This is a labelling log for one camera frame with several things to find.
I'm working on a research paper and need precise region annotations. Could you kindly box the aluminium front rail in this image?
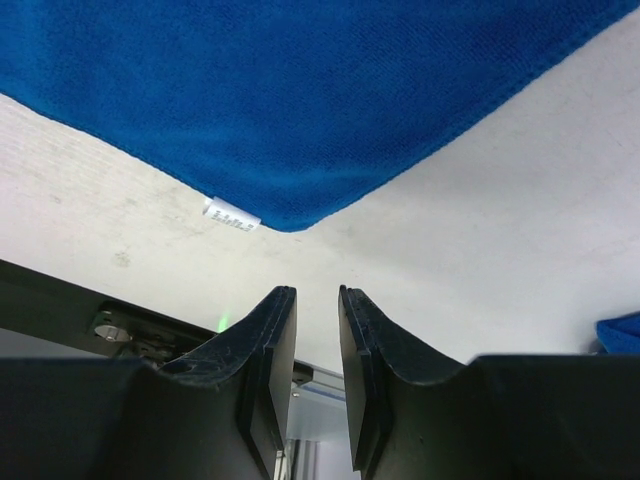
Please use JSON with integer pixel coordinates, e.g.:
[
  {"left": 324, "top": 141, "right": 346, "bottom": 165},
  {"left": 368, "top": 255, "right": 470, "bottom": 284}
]
[{"left": 275, "top": 360, "right": 348, "bottom": 479}]

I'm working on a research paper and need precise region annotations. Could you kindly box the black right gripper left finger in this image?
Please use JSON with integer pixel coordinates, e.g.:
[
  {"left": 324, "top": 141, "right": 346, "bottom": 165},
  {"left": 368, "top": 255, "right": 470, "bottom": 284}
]
[{"left": 149, "top": 286, "right": 296, "bottom": 479}]

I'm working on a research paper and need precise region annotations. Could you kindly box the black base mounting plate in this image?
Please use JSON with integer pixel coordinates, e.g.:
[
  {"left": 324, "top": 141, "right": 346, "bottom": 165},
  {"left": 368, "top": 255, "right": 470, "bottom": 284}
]
[{"left": 1, "top": 260, "right": 216, "bottom": 365}]

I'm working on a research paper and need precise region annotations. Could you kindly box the blue towel pile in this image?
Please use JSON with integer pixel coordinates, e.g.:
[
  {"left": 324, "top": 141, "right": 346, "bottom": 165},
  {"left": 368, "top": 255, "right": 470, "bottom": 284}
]
[{"left": 595, "top": 312, "right": 640, "bottom": 355}]

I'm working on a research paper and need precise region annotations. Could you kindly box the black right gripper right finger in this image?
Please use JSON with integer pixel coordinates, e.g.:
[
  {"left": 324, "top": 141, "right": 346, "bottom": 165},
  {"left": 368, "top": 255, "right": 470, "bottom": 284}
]
[{"left": 339, "top": 286, "right": 475, "bottom": 473}]

